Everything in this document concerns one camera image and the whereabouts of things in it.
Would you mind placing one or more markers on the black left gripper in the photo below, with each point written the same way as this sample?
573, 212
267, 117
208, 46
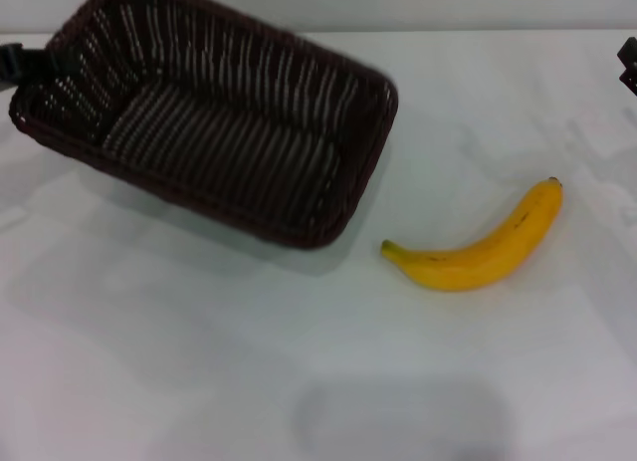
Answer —
9, 65

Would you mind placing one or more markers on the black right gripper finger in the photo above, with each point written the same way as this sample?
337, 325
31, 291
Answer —
629, 50
631, 81

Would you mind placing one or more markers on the black woven plastic basket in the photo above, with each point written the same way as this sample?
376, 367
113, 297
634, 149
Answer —
234, 152

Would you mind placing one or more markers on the yellow banana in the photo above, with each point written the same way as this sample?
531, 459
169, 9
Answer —
478, 268

